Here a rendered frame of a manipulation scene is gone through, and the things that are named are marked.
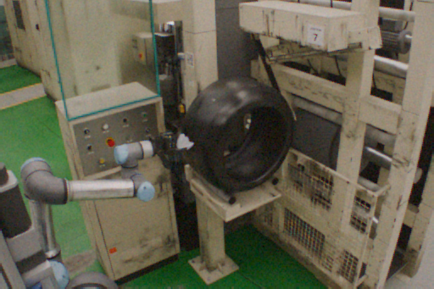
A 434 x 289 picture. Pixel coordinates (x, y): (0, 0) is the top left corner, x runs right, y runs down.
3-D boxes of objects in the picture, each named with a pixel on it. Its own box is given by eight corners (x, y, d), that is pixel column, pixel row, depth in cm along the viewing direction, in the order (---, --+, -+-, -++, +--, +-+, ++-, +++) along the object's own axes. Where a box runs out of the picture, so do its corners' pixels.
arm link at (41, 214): (40, 288, 140) (22, 173, 121) (33, 266, 151) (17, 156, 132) (68, 280, 146) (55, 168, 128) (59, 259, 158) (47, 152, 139)
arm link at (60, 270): (49, 310, 132) (39, 286, 126) (42, 287, 142) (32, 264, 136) (78, 297, 138) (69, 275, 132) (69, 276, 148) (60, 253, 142)
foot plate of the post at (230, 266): (187, 262, 263) (187, 258, 261) (218, 247, 276) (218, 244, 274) (207, 285, 243) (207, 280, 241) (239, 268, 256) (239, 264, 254)
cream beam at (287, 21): (238, 30, 192) (237, 3, 186) (274, 25, 205) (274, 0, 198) (326, 52, 146) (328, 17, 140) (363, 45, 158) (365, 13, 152)
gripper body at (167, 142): (179, 136, 159) (153, 141, 153) (179, 154, 162) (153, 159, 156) (171, 130, 165) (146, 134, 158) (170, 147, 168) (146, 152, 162)
